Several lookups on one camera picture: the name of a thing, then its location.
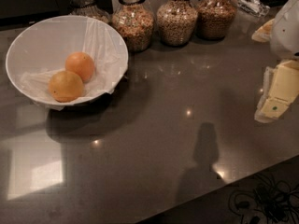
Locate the clear plastic wrapped packet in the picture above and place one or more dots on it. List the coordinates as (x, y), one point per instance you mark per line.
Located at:
(253, 7)

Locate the glass jar mixed cereal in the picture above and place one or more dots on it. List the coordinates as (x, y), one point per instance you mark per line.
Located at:
(135, 23)

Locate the white bowl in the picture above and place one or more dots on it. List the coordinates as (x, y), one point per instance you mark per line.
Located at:
(46, 44)

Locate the white plastic liner sheet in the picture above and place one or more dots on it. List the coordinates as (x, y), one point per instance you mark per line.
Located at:
(102, 53)

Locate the glass jar round cereal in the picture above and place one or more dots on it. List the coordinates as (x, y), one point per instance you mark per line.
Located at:
(176, 20)

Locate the glass jar brown granola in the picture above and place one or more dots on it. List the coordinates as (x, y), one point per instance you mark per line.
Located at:
(215, 18)

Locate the glass jar far left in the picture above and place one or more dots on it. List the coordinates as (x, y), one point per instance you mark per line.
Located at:
(88, 8)

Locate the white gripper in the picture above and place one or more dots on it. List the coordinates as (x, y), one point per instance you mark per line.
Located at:
(286, 32)

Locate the orange fruit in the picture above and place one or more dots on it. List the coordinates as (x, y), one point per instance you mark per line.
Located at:
(65, 86)
(80, 63)

